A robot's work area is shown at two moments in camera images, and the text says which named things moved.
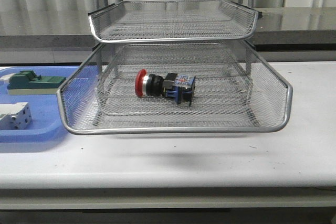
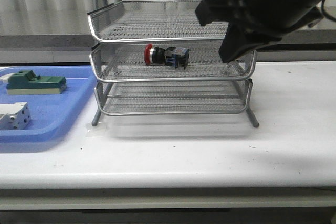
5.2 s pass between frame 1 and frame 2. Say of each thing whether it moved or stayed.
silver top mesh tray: stayed
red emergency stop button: moved
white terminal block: stayed
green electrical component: stayed
